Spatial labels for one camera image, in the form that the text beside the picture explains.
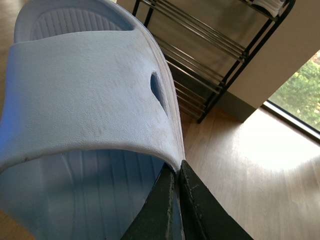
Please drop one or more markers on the light blue slide sandal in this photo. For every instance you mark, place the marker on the light blue slide sandal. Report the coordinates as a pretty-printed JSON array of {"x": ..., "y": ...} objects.
[{"x": 90, "y": 117}]

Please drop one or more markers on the black metal shoe rack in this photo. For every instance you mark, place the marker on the black metal shoe rack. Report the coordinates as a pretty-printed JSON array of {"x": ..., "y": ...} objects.
[{"x": 207, "y": 44}]

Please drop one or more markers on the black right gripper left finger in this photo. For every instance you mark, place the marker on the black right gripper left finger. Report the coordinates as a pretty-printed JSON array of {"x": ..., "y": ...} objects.
[{"x": 155, "y": 219}]

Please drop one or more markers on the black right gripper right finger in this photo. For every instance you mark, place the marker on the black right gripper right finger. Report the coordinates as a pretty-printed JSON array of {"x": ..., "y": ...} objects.
[{"x": 203, "y": 217}]

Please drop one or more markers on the grey knit sneaker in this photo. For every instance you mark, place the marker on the grey knit sneaker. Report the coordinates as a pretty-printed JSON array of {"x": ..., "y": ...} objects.
[{"x": 272, "y": 6}]

